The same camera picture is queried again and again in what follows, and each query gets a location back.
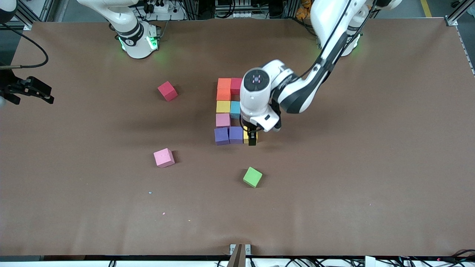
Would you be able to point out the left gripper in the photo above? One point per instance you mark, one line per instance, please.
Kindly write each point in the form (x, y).
(252, 136)

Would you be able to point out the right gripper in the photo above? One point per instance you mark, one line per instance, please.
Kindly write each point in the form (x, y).
(10, 87)

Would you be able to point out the yellow foam cube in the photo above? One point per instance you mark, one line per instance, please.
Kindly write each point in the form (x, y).
(245, 138)
(223, 107)

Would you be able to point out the purple foam cube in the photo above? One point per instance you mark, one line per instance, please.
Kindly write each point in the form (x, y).
(236, 135)
(222, 136)

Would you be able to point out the blue foam cube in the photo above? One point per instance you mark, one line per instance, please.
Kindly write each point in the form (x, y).
(235, 110)

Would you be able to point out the pink foam cube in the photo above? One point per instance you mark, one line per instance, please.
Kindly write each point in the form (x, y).
(223, 120)
(163, 157)

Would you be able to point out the orange foam cube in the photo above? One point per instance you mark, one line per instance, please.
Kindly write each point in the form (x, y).
(224, 95)
(224, 83)

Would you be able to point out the red foam cube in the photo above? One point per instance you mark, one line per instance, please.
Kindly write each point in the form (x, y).
(167, 91)
(236, 86)

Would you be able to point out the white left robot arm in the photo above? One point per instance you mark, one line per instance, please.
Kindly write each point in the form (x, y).
(334, 22)

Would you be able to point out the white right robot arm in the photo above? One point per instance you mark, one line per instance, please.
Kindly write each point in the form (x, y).
(135, 40)

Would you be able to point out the green foam cube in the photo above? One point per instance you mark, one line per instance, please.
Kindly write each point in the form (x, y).
(252, 177)

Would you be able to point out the white rack device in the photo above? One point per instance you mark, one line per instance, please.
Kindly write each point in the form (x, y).
(237, 14)

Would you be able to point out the brown paper table cover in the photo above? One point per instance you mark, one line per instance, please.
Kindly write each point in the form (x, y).
(74, 222)

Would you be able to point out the orange packets pile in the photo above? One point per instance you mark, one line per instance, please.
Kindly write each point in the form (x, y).
(302, 11)

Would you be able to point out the white power strip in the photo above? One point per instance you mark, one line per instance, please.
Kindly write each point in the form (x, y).
(156, 7)

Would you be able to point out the white connector box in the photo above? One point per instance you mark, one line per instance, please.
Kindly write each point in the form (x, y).
(370, 261)

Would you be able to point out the yellow floor tape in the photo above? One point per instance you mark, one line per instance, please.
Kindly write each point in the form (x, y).
(426, 9)

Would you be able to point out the aluminium corner frame beam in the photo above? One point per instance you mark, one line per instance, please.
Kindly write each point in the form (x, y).
(29, 25)
(454, 17)

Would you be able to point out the metal table edge bracket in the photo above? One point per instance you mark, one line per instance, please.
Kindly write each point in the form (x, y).
(240, 256)

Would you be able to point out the aluminium frame post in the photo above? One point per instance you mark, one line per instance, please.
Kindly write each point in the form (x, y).
(191, 9)
(291, 9)

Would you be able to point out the aluminium table side rail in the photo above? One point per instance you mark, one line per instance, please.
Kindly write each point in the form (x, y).
(467, 55)

